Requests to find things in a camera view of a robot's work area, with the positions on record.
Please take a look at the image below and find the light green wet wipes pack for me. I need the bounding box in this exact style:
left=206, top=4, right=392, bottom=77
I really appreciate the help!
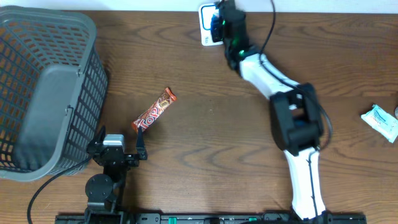
left=361, top=105, right=397, bottom=143

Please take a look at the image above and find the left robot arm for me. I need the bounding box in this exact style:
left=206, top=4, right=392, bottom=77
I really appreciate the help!
left=84, top=127, right=147, bottom=223

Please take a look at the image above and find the white barcode scanner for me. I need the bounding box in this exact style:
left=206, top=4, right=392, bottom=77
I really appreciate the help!
left=198, top=3, right=222, bottom=47

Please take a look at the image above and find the red brown candy bar wrapper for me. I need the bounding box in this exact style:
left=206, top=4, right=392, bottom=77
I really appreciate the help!
left=131, top=87, right=177, bottom=133

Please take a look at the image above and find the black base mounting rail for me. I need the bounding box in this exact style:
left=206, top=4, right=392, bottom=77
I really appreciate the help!
left=55, top=212, right=367, bottom=224

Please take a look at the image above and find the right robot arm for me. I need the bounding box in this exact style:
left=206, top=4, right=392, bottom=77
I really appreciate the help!
left=206, top=1, right=333, bottom=223

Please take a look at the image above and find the grey plastic mesh basket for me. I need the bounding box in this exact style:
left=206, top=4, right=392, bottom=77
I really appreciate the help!
left=1, top=6, right=108, bottom=182

